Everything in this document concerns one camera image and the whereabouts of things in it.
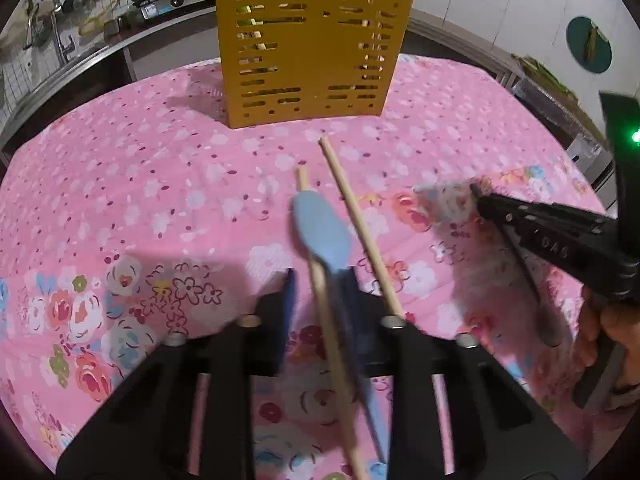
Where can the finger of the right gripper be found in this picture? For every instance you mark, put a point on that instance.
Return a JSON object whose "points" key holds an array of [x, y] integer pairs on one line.
{"points": [[556, 231]]}

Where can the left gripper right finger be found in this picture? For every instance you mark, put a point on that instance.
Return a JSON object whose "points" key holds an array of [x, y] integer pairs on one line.
{"points": [[445, 408]]}

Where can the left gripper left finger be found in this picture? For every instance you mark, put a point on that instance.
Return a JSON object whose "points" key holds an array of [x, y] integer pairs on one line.
{"points": [[143, 430]]}

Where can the black chopstick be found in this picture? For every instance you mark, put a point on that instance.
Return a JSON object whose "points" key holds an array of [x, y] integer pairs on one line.
{"points": [[547, 322]]}

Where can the wooden chopstick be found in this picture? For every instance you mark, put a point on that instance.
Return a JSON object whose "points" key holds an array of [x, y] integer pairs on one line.
{"points": [[339, 379], [359, 222]]}

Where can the light blue spoon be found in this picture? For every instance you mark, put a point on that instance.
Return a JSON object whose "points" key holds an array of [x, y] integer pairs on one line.
{"points": [[328, 239]]}

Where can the kitchen counter with cabinets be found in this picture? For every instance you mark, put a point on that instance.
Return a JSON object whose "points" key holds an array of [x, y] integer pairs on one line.
{"points": [[180, 39]]}

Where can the kitchen faucet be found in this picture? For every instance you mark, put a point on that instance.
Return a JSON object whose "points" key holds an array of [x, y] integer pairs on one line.
{"points": [[43, 24]]}

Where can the person's right hand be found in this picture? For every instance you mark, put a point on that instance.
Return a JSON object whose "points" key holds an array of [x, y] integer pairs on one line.
{"points": [[621, 324]]}

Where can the pink floral tablecloth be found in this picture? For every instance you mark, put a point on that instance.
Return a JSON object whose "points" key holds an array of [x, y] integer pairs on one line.
{"points": [[142, 213]]}

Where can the yellow slotted utensil holder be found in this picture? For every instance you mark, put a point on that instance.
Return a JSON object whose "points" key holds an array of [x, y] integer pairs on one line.
{"points": [[307, 59]]}

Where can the gas stove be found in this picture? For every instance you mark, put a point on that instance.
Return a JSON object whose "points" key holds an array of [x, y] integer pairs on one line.
{"points": [[152, 9]]}

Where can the round green wall board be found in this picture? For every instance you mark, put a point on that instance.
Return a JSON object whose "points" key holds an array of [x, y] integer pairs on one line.
{"points": [[589, 47]]}

